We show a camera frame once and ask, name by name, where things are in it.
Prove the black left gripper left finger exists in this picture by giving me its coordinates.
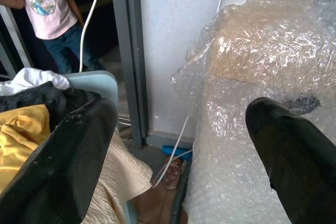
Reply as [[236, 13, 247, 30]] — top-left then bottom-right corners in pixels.
[[0, 98, 118, 224]]

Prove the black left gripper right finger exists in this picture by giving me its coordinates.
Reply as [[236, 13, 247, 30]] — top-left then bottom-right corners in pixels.
[[245, 97, 336, 224]]

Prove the yellow garment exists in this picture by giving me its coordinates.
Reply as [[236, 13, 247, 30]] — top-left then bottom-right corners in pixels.
[[0, 104, 51, 193]]

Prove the cream textured cloth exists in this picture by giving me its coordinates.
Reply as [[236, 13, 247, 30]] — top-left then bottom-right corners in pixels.
[[80, 126, 153, 224]]

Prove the black garment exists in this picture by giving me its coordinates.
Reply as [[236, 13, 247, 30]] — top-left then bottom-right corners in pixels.
[[0, 81, 102, 132]]

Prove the light blue laundry basket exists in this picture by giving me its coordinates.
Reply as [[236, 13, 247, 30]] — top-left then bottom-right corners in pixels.
[[62, 70, 119, 127]]

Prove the white garment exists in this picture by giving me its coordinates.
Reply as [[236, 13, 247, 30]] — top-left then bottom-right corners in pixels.
[[0, 67, 70, 95]]

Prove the bubble-wrapped appliance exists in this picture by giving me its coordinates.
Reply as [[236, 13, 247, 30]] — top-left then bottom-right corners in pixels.
[[170, 0, 336, 224]]

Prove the blue plastic object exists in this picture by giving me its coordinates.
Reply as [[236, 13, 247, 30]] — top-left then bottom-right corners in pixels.
[[161, 144, 194, 159]]

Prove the patterned sandal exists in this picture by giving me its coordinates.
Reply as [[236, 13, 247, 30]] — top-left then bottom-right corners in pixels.
[[164, 157, 183, 190]]

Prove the person in pink t-shirt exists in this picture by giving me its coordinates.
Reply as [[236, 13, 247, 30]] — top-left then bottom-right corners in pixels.
[[0, 0, 106, 74]]

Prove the thin white cable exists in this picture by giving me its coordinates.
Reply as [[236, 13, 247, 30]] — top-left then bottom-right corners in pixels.
[[152, 113, 194, 188]]

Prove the dark grey hose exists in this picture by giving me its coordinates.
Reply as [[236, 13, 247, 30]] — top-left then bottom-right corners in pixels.
[[169, 159, 188, 224]]

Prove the grey metal door frame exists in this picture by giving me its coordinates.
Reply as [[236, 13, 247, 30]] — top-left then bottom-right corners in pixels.
[[108, 0, 150, 148]]

